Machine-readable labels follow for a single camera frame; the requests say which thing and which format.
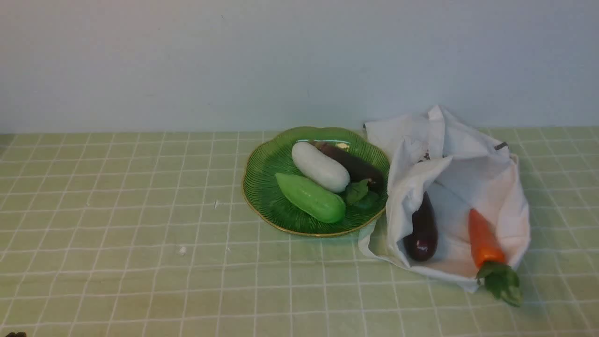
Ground green ribbed plate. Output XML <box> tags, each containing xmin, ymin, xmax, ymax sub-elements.
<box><xmin>242</xmin><ymin>126</ymin><xmax>390</xmax><ymax>238</ymax></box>

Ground white radish vegetable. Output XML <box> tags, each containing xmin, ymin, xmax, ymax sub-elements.
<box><xmin>291</xmin><ymin>142</ymin><xmax>350</xmax><ymax>193</ymax></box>

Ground green tablecloth with grid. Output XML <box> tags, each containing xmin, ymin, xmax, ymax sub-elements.
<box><xmin>0</xmin><ymin>127</ymin><xmax>599</xmax><ymax>337</ymax></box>

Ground orange carrot with green leaves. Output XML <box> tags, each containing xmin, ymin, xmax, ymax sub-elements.
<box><xmin>468</xmin><ymin>209</ymin><xmax>523</xmax><ymax>307</ymax></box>

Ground dark eggplant in bag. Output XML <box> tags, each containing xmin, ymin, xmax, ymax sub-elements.
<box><xmin>403</xmin><ymin>192</ymin><xmax>438</xmax><ymax>262</ymax></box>

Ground white cloth bag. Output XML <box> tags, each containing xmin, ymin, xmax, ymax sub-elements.
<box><xmin>358</xmin><ymin>105</ymin><xmax>531</xmax><ymax>293</ymax></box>

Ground dark eggplant on plate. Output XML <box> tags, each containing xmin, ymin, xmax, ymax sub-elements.
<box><xmin>309</xmin><ymin>140</ymin><xmax>387</xmax><ymax>208</ymax></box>

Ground green cucumber vegetable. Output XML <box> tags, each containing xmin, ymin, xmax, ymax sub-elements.
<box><xmin>274</xmin><ymin>173</ymin><xmax>346</xmax><ymax>224</ymax></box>

